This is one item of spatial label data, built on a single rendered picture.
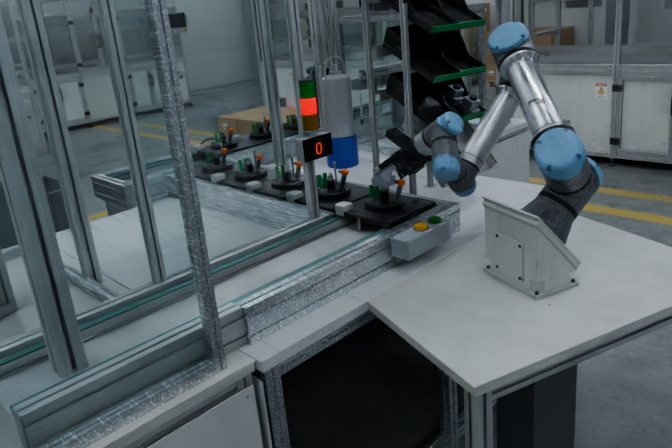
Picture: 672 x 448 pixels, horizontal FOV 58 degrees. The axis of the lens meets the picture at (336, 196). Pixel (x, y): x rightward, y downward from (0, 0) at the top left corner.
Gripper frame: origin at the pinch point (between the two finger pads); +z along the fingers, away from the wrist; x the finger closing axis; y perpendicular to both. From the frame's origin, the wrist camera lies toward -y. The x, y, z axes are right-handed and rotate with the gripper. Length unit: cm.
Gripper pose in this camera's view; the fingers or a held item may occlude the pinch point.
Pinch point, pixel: (381, 169)
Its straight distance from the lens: 202.2
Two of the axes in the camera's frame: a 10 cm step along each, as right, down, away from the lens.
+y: 4.8, 8.7, -1.5
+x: 7.1, -2.8, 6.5
